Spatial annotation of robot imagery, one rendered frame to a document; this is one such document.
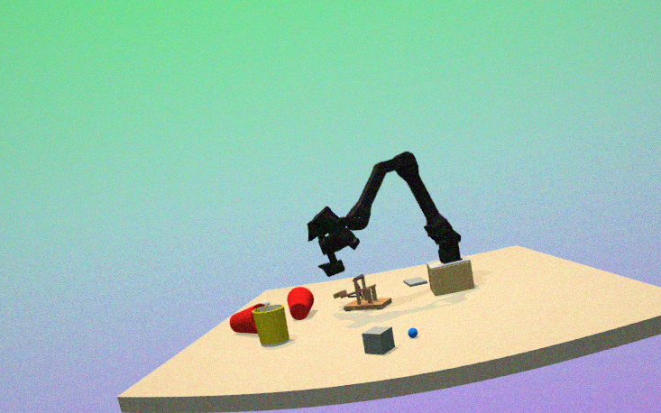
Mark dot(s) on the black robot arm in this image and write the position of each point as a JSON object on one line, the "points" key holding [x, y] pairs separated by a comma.
{"points": [[405, 164]]}

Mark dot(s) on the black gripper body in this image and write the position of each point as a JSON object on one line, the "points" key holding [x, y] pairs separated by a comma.
{"points": [[334, 266]]}

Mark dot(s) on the yellow cup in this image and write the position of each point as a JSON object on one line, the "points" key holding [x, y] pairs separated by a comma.
{"points": [[271, 324]]}

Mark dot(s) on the red cylinder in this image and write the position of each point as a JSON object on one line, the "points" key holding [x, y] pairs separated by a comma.
{"points": [[300, 301], [243, 322]]}

